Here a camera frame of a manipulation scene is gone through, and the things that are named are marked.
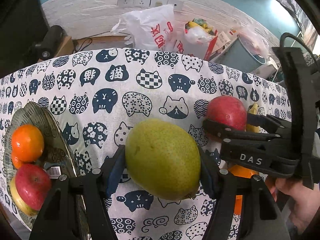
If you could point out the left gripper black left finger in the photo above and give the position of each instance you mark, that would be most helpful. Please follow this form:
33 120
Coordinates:
74 207

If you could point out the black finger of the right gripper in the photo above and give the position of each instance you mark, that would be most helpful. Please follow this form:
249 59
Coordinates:
274 125
223 131

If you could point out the spotted yellow banana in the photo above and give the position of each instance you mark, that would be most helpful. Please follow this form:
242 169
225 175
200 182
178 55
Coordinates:
253 122

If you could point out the red apple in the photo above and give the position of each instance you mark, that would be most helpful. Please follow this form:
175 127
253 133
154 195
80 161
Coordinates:
32 184
229 111

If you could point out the patterned ceramic fruit bowl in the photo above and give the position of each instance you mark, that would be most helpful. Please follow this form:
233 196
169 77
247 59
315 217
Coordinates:
47 144

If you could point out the green pear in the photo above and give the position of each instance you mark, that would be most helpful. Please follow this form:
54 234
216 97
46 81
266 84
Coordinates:
19 201
163 159

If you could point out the person's right hand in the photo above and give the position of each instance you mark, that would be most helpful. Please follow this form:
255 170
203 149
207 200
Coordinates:
306 200

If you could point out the small orange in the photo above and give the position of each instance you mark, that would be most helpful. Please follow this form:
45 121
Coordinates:
16 161

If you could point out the large orange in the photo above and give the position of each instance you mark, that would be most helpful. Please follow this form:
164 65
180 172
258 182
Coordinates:
27 143

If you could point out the white red plastic bag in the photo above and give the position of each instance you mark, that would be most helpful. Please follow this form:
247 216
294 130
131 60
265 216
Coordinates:
149 29

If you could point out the cat pattern tablecloth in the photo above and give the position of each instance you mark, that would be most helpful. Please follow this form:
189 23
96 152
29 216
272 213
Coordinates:
86 104

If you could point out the black cylindrical speaker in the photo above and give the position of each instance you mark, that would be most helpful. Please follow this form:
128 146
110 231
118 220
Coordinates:
49 46

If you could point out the wall power sockets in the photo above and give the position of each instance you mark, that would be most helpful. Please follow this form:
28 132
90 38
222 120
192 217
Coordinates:
142 4

